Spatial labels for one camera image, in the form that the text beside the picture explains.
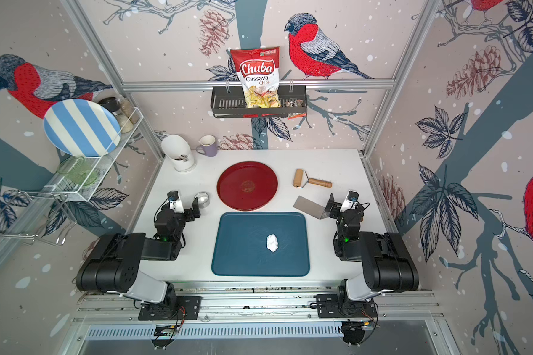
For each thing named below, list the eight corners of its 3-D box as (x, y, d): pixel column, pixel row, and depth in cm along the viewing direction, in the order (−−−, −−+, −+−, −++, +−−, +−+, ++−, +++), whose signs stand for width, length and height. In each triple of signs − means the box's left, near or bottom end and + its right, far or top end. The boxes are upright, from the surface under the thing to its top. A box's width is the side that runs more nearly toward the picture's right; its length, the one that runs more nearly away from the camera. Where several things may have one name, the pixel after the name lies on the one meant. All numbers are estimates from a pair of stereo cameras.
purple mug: (200, 158, 121) (195, 146, 114) (203, 147, 127) (199, 135, 120) (215, 158, 121) (211, 146, 114) (218, 147, 127) (214, 134, 120)
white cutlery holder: (172, 179, 113) (159, 157, 100) (175, 158, 123) (164, 135, 110) (195, 176, 115) (184, 153, 102) (196, 155, 124) (187, 132, 112)
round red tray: (214, 212, 102) (212, 208, 99) (223, 166, 120) (222, 161, 117) (277, 212, 102) (277, 208, 99) (276, 166, 120) (276, 161, 117)
